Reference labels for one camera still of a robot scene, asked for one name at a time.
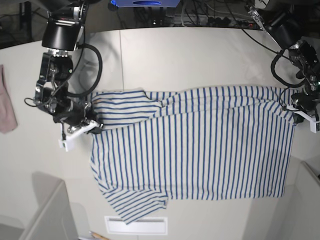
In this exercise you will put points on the blue white striped T-shirt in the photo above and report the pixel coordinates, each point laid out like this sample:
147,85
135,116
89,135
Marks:
208,143

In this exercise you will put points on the blue device at top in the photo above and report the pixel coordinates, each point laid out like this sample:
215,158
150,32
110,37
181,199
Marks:
144,3

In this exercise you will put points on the grey right bin divider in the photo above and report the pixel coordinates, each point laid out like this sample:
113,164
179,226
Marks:
295,216

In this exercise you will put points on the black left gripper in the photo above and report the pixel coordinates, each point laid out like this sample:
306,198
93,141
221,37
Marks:
306,103

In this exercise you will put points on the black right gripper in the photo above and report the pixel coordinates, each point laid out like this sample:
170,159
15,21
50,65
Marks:
74,113

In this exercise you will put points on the wooden pencil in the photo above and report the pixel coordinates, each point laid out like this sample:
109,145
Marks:
97,236

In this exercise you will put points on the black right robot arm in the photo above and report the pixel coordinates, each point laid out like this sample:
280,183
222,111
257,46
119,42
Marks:
65,28

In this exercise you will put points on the grey left bin divider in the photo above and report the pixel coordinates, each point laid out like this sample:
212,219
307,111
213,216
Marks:
53,220

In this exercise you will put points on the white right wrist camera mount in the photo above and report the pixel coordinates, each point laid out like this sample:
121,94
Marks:
69,136

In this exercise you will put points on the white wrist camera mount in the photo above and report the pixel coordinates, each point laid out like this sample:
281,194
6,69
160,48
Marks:
69,136
312,117

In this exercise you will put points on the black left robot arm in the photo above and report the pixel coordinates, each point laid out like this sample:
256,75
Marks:
285,28

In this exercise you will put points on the grey bin divider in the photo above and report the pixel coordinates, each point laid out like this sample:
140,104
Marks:
295,216
53,220

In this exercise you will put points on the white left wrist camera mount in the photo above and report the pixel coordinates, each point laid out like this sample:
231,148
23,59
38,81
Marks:
312,117

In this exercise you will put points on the pink cloth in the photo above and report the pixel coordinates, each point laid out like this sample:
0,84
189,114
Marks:
8,120

